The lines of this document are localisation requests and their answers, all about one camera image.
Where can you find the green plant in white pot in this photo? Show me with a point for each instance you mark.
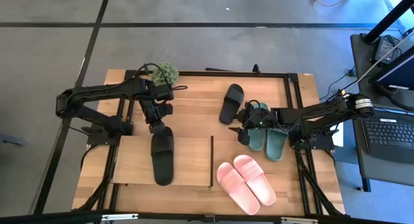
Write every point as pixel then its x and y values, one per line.
pixel 165 74

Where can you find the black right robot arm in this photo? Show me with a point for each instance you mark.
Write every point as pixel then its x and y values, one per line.
pixel 323 112

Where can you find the black pole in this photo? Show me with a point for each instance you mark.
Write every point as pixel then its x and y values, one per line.
pixel 388 20

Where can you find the black power adapter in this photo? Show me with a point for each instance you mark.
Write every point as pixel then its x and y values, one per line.
pixel 384 49

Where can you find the black aluminium table frame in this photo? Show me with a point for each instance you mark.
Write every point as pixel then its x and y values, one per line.
pixel 210 74

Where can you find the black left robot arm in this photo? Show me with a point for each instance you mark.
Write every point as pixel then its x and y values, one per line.
pixel 97 91

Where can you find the green rubber slide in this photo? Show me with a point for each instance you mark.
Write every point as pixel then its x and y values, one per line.
pixel 275 146
pixel 257 140

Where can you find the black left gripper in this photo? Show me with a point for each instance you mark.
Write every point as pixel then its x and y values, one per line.
pixel 156 110

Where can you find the grey desk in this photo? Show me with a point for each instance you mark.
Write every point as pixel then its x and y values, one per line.
pixel 381 172

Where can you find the black laptop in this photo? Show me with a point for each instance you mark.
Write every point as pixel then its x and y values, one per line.
pixel 389 136

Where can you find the pink rubber slide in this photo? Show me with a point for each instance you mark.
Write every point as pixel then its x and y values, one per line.
pixel 237 190
pixel 255 180

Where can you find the black monitor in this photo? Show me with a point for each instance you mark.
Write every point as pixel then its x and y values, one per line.
pixel 396 73

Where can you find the black rubber slide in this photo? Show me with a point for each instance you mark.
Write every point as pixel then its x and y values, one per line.
pixel 162 159
pixel 231 102

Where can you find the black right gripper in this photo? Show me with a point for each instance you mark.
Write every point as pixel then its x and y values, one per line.
pixel 258 118

